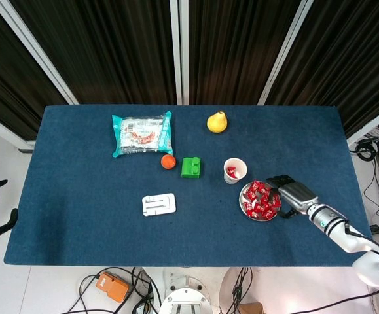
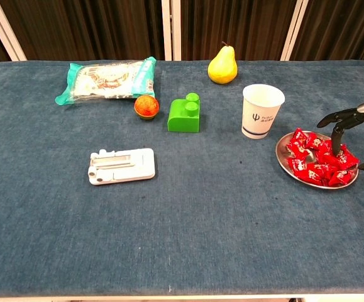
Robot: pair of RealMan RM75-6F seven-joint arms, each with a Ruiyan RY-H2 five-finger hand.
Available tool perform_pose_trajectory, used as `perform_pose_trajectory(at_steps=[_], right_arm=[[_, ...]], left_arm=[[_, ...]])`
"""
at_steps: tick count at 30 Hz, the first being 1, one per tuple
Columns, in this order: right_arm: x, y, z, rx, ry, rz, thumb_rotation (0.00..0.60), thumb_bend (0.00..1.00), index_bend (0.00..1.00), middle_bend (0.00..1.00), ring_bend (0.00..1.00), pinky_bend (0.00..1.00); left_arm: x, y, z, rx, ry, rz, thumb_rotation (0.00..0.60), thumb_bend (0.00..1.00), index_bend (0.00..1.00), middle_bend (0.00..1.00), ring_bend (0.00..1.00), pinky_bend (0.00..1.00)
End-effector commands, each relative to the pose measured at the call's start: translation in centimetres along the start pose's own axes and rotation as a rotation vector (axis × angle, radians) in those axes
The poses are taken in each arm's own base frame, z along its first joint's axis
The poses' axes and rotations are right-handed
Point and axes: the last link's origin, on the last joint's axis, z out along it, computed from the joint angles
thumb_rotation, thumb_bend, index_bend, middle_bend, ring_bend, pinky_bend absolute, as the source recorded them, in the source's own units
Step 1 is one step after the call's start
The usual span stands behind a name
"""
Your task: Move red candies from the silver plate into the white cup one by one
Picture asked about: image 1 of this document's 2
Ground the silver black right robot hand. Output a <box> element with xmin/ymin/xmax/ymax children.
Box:
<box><xmin>266</xmin><ymin>174</ymin><xmax>319</xmax><ymax>219</ymax></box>

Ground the round metal plate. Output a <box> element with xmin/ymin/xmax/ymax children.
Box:
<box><xmin>239</xmin><ymin>180</ymin><xmax>281</xmax><ymax>222</ymax></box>

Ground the white paper cup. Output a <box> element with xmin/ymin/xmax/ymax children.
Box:
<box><xmin>223</xmin><ymin>158</ymin><xmax>248</xmax><ymax>185</ymax></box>

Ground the blue felt table cloth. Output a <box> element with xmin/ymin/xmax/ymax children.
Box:
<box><xmin>3</xmin><ymin>104</ymin><xmax>372</xmax><ymax>268</ymax></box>

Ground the yellow pear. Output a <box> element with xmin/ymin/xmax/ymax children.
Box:
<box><xmin>206</xmin><ymin>110</ymin><xmax>228</xmax><ymax>134</ymax></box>

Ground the green toy block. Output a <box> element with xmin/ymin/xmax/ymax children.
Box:
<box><xmin>180</xmin><ymin>156</ymin><xmax>202</xmax><ymax>179</ymax></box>

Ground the grey round floor disc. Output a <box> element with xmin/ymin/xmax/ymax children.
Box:
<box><xmin>219</xmin><ymin>267</ymin><xmax>259</xmax><ymax>314</ymax></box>

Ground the brown cardboard box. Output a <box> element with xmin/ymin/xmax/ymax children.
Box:
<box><xmin>237</xmin><ymin>302</ymin><xmax>264</xmax><ymax>314</ymax></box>

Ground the white folding phone stand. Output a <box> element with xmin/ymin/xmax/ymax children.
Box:
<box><xmin>141</xmin><ymin>192</ymin><xmax>178</xmax><ymax>217</ymax></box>

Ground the orange ball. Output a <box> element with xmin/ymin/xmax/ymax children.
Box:
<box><xmin>160</xmin><ymin>154</ymin><xmax>177</xmax><ymax>171</ymax></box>

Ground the orange control box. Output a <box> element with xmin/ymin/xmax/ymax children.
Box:
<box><xmin>96</xmin><ymin>271</ymin><xmax>130</xmax><ymax>304</ymax></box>

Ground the white robot torso base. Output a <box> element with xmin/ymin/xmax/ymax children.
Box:
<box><xmin>158</xmin><ymin>275</ymin><xmax>213</xmax><ymax>314</ymax></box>

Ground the teal noodle packet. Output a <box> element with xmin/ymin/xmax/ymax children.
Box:
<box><xmin>111</xmin><ymin>110</ymin><xmax>174</xmax><ymax>159</ymax></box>

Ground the black coiled cable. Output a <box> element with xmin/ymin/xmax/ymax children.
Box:
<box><xmin>354</xmin><ymin>139</ymin><xmax>379</xmax><ymax>162</ymax></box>

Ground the white frame post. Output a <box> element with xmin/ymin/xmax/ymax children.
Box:
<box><xmin>0</xmin><ymin>0</ymin><xmax>79</xmax><ymax>105</ymax></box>
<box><xmin>346</xmin><ymin>101</ymin><xmax>379</xmax><ymax>148</ymax></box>
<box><xmin>0</xmin><ymin>107</ymin><xmax>36</xmax><ymax>154</ymax></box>
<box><xmin>257</xmin><ymin>0</ymin><xmax>315</xmax><ymax>106</ymax></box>
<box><xmin>179</xmin><ymin>0</ymin><xmax>190</xmax><ymax>105</ymax></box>
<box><xmin>169</xmin><ymin>0</ymin><xmax>183</xmax><ymax>105</ymax></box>

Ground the black cable bundle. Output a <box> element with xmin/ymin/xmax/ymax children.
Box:
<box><xmin>230</xmin><ymin>267</ymin><xmax>254</xmax><ymax>314</ymax></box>

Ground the black floor cable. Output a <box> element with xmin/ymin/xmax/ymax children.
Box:
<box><xmin>65</xmin><ymin>266</ymin><xmax>162</xmax><ymax>314</ymax></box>

